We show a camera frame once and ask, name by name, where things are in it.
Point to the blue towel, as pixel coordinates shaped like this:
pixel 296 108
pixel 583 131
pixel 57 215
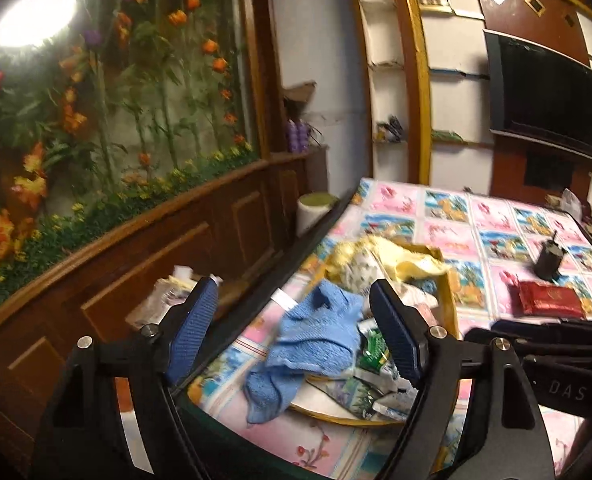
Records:
pixel 316 330

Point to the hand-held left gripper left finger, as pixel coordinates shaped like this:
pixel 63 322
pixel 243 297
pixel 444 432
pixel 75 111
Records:
pixel 193 330

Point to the white tray with gold rim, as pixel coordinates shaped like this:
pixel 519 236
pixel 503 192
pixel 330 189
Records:
pixel 321 402

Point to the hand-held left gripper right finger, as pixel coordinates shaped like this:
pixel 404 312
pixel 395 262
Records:
pixel 395 335

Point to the red packet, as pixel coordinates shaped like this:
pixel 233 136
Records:
pixel 550 300

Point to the tropical print wipes pack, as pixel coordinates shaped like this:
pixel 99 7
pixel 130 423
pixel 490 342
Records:
pixel 348 392

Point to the yellow towel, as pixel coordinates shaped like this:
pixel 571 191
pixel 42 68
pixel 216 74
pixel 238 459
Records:
pixel 405 265

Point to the black cylindrical holder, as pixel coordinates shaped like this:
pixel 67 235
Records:
pixel 548 260

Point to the green and white packet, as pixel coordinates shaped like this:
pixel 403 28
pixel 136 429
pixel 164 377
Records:
pixel 373 350

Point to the white cylinder with green top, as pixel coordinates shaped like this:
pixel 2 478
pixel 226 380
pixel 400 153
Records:
pixel 316 212

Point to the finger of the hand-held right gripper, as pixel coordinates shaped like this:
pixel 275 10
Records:
pixel 520 330

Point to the brown wooden cabinet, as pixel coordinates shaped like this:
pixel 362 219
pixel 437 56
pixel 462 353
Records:
pixel 126 260

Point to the flower wall mural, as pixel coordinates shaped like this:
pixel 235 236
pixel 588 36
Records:
pixel 126 110

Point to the printed pink tablecloth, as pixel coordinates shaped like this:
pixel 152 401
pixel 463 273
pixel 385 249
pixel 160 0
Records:
pixel 475 240

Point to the green shelf item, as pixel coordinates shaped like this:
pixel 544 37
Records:
pixel 448 135

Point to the orange stool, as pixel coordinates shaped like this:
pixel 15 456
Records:
pixel 123 395

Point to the box of papers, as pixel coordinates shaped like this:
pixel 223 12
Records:
pixel 171 295

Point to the dark shelf ornament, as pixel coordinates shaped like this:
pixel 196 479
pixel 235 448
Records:
pixel 389 130

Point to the black flat television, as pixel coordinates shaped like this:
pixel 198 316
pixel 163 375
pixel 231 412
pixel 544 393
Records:
pixel 545 95

